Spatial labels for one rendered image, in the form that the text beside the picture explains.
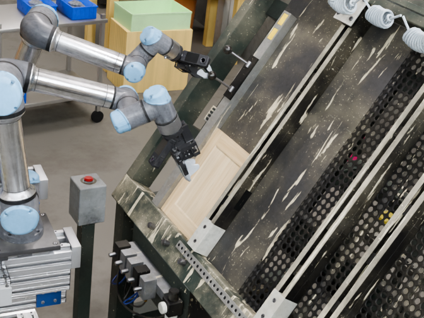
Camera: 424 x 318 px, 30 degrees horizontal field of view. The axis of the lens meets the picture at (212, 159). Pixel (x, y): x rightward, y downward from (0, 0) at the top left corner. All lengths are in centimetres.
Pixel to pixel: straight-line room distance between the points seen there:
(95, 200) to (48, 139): 253
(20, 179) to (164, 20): 428
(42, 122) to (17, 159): 364
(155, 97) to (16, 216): 57
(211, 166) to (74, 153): 261
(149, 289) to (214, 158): 57
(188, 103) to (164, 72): 339
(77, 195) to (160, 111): 100
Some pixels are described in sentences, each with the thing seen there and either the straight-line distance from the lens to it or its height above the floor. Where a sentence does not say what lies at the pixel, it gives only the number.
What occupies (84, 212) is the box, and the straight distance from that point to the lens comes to 336.
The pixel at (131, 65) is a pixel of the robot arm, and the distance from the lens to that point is 290.
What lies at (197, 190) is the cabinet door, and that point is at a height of 103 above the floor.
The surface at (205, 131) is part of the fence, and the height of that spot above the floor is 121.
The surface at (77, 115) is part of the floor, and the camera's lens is 625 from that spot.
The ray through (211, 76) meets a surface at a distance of 315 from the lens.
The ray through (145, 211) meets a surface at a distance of 329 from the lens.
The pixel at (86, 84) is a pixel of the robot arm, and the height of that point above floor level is 160.
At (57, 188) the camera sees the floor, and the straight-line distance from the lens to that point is 519.
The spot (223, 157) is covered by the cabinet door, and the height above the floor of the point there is 117.
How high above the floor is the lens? 254
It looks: 26 degrees down
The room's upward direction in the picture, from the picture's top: 8 degrees clockwise
